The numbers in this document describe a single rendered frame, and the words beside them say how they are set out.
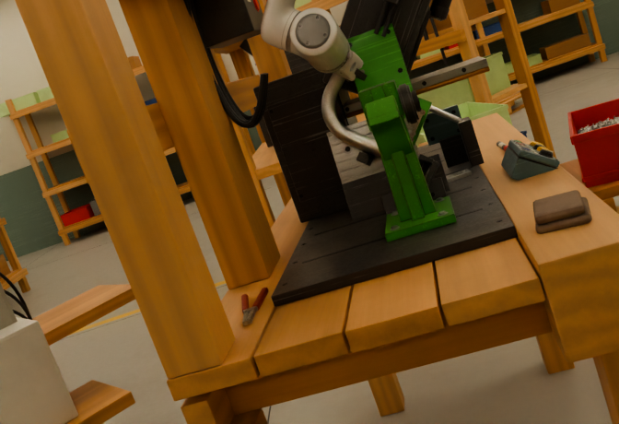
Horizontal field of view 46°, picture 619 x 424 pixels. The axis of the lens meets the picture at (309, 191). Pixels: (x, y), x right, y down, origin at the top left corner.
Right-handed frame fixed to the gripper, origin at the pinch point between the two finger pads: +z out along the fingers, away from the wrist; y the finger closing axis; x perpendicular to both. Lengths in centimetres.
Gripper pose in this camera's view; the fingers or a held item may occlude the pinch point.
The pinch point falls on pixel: (342, 69)
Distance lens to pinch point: 157.3
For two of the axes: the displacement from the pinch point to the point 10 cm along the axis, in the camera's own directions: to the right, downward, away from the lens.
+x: -4.8, 8.8, 0.6
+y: -8.5, -4.8, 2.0
